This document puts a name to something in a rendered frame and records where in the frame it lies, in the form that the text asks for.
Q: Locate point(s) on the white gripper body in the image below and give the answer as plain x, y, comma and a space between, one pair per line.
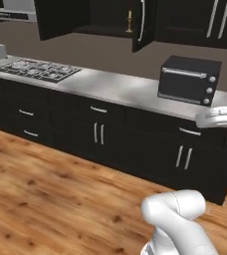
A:
218, 121

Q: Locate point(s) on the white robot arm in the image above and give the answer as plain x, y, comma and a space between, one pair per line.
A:
175, 212

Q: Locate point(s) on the black base cabinet door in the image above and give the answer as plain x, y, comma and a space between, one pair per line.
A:
84, 136
163, 159
115, 146
208, 172

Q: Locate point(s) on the candle in brass holder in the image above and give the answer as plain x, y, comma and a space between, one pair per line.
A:
129, 24

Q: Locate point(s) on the black toaster oven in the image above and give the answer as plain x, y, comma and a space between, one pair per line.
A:
185, 84

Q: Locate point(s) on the black drawer front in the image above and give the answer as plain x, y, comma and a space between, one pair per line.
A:
39, 108
167, 129
45, 132
115, 113

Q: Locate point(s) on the black gas hob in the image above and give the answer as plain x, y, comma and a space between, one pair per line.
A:
39, 70

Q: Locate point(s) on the silver range hood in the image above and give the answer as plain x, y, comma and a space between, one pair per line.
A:
12, 10

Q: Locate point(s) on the black wall cabinet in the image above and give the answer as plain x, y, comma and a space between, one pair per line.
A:
109, 16

